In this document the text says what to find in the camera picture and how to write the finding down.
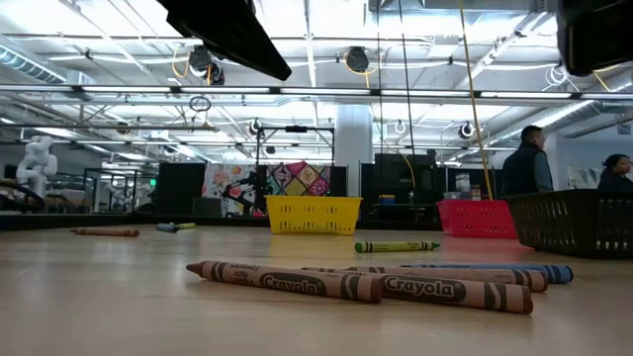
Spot white wall poster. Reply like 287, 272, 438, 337
567, 166, 602, 191

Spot black curved hose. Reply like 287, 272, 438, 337
0, 178, 35, 215

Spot person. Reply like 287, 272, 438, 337
500, 124, 556, 197
596, 152, 633, 192

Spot black hanging cable with coil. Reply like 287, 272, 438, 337
398, 0, 417, 158

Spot black plastic basket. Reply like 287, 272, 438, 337
502, 188, 633, 260

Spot black aluminium table frame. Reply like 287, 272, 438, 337
0, 211, 441, 232

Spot yellow plastic basket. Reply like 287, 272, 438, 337
264, 195, 364, 236

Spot thin black hanging cable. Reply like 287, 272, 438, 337
375, 0, 383, 164

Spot black camera rig frame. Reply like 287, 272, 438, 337
253, 125, 336, 199

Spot floral patterned cloth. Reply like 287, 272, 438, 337
201, 162, 258, 218

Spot long ceiling light strip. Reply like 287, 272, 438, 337
0, 83, 633, 100

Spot black hanging cable loop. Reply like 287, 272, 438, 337
188, 94, 213, 113

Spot white humanoid robot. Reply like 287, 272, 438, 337
14, 134, 59, 200

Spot black ceiling cord reel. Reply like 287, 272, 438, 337
344, 45, 371, 75
187, 44, 215, 75

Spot white stacked containers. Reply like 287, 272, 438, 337
455, 172, 484, 201

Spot ribbed ceiling air duct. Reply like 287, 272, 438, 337
0, 43, 68, 84

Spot black speaker box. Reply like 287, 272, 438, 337
191, 197, 223, 218

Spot brown Crayola crayon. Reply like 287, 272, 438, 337
300, 266, 535, 315
185, 259, 385, 305
69, 225, 141, 238
345, 264, 550, 294

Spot red plastic basket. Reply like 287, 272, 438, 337
435, 199, 519, 240

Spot black cabinet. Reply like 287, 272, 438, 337
359, 151, 449, 223

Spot colourful patchwork quilt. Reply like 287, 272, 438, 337
265, 160, 332, 198

